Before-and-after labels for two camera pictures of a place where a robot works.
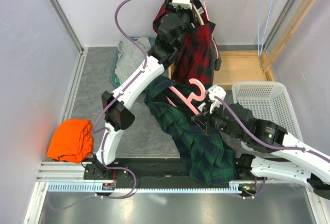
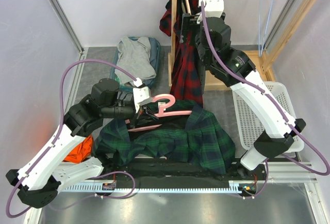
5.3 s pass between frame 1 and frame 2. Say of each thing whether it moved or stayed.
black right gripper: moved
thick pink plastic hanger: moved
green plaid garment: moved
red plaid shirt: moved
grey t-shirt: stayed
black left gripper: moved
